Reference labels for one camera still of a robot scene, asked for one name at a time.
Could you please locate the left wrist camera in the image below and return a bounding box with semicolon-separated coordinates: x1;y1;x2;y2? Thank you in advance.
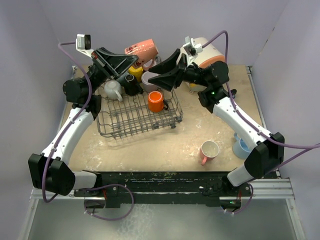
76;33;93;57

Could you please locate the white mug black handle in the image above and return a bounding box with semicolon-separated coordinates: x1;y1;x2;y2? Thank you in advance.
124;74;144;96

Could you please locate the orange mug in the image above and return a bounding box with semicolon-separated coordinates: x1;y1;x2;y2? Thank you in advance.
147;91;169;113

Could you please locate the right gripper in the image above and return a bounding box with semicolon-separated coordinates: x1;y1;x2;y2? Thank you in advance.
148;49;211;92

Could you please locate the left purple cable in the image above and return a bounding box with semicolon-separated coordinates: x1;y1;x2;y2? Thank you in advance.
41;41;135;221

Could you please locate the lavender mug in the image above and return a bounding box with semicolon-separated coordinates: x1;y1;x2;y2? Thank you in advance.
141;71;159;93

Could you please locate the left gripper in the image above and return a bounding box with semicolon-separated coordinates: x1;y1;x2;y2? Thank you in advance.
83;48;138;97

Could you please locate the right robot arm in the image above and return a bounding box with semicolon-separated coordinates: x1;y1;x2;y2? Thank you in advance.
149;49;285;196

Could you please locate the yellow mug black handle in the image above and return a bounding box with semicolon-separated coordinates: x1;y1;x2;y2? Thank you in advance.
128;66;144;82

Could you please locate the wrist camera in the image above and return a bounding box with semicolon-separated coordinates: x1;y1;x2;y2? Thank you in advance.
76;33;93;57
182;36;203;57

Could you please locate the salmon pink mug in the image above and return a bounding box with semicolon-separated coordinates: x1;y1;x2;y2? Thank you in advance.
124;38;159;68

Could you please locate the grey wire dish rack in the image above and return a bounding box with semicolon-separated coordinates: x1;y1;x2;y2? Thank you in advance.
96;85;183;139

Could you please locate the purple mug black handle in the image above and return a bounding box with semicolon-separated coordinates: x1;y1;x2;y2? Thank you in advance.
142;59;157;72

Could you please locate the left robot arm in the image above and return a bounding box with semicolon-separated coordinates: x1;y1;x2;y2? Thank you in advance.
28;47;138;196

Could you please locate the purple cable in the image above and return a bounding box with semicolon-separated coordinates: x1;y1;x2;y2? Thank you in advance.
41;41;135;221
199;30;320;216

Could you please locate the white round drawer cabinet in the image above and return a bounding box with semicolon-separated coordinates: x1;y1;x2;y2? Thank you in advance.
186;43;225;94

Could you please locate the light blue mug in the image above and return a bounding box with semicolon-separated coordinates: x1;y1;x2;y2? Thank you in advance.
232;132;251;160

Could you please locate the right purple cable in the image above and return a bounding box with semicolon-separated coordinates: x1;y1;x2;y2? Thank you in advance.
199;30;320;216

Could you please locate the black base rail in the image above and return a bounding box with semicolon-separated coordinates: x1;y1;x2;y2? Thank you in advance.
74;171;251;208

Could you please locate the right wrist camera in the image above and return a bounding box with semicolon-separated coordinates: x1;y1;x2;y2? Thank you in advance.
182;36;203;57

